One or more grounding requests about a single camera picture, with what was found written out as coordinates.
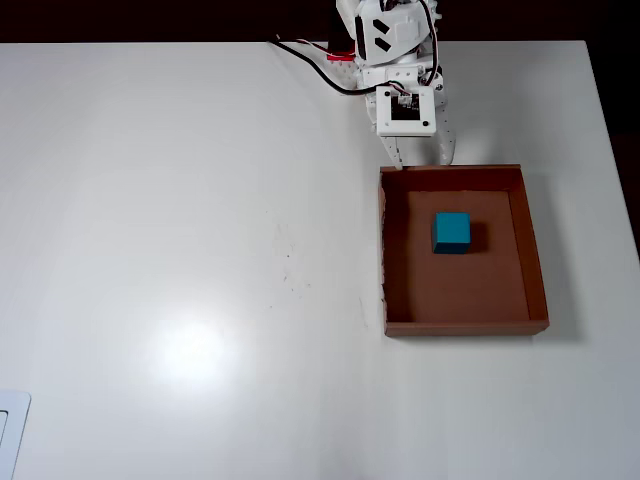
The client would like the blue cube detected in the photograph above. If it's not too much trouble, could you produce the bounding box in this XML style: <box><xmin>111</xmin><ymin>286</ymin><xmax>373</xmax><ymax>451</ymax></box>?
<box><xmin>431</xmin><ymin>211</ymin><xmax>473</xmax><ymax>255</ymax></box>

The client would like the brown cardboard box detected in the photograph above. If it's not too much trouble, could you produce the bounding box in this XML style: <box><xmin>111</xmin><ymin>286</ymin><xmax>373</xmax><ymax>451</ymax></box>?
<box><xmin>378</xmin><ymin>163</ymin><xmax>551</xmax><ymax>338</ymax></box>

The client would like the white square camera module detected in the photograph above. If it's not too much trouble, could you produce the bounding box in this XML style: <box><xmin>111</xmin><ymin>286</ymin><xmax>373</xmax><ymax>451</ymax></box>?
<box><xmin>375</xmin><ymin>85</ymin><xmax>439</xmax><ymax>138</ymax></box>

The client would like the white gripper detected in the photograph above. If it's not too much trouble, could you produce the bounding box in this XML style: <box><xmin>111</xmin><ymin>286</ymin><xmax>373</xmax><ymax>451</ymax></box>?
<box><xmin>355</xmin><ymin>63</ymin><xmax>459</xmax><ymax>172</ymax></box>

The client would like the servo wire to gripper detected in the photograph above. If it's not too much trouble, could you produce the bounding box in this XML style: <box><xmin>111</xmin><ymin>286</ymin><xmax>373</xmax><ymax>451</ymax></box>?
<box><xmin>419</xmin><ymin>0</ymin><xmax>444</xmax><ymax>89</ymax></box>

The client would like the red and black electronics module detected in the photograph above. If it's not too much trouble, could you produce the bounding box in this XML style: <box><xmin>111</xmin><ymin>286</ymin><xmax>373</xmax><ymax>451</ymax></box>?
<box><xmin>327</xmin><ymin>29</ymin><xmax>357</xmax><ymax>63</ymax></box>

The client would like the thin red white wire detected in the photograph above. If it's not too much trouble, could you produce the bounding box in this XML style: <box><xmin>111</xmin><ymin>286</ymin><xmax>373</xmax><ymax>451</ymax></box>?
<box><xmin>275</xmin><ymin>33</ymin><xmax>351</xmax><ymax>59</ymax></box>

